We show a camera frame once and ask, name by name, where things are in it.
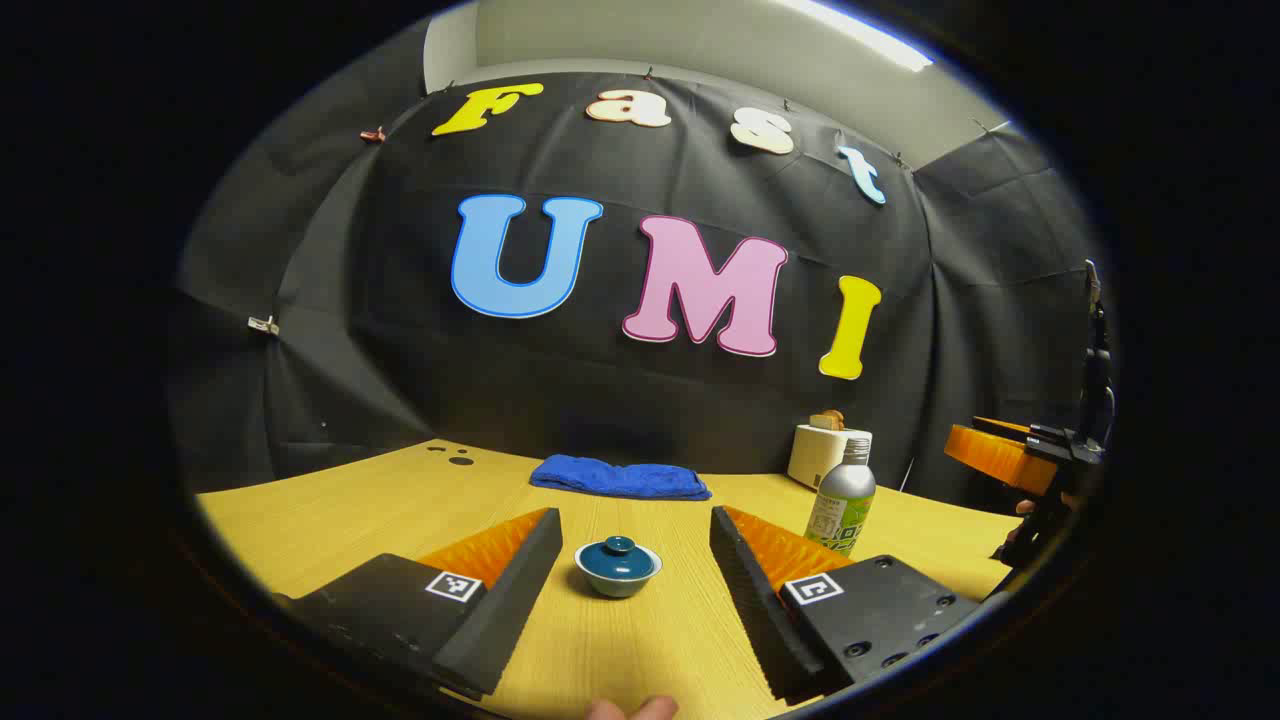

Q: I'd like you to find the white toaster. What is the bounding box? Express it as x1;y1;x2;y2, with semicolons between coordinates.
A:
787;423;873;491

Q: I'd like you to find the teal teacup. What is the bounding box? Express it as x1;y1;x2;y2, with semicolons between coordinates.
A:
574;545;663;599

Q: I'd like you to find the blue folded towel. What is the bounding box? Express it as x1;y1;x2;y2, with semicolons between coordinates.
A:
529;454;713;501

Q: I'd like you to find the silver green label water bottle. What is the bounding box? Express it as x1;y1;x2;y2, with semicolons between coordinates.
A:
804;437;877;557

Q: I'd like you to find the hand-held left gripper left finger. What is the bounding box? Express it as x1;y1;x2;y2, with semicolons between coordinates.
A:
270;507;564;699

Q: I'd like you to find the black backdrop cloth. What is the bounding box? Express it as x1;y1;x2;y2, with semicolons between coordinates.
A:
170;70;1101;511

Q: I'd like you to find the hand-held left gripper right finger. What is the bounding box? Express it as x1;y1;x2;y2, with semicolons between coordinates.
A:
709;505;986;701

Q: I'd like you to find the teal teacup lid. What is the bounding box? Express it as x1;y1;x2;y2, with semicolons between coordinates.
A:
580;536;656;581

